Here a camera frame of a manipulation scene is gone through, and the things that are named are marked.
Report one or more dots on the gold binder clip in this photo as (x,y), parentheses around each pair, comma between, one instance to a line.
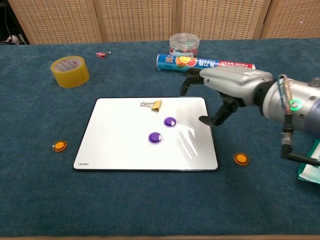
(157,106)

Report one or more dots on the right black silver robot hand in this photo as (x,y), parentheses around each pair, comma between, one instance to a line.
(232,82)

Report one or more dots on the yellow packing tape roll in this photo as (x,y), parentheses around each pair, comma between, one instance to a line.
(72,77)

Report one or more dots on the purple round magnet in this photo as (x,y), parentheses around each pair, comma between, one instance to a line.
(155,137)
(170,121)

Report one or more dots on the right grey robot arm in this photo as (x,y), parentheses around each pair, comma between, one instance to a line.
(307,110)

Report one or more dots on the pink binder clip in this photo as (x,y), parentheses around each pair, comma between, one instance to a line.
(100,55)

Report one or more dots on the plastic wrap box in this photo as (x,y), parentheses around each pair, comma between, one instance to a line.
(175,63)

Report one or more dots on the white magnetic board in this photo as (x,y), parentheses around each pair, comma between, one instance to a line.
(125,150)

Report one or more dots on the wooden woven folding screen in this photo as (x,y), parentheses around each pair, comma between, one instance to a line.
(140,20)

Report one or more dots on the clear jar of clips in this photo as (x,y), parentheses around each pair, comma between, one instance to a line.
(184,45)

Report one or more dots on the orange round magnet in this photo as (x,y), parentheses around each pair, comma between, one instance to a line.
(241,159)
(59,146)

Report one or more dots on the green wet wipes pack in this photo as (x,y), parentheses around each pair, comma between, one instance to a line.
(310,172)

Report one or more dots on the dark blue table mat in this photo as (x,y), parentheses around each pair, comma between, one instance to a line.
(125,200)

